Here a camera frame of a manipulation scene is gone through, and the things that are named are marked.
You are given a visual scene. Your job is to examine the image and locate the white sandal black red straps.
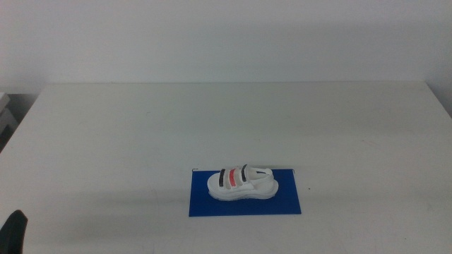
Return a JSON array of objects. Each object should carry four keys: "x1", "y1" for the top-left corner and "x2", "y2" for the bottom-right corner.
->
[{"x1": 206, "y1": 164, "x2": 280, "y2": 202}]

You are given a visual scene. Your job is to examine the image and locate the blue rectangular mat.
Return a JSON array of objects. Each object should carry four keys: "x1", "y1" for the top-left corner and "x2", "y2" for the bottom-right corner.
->
[{"x1": 189, "y1": 168, "x2": 303, "y2": 217}]

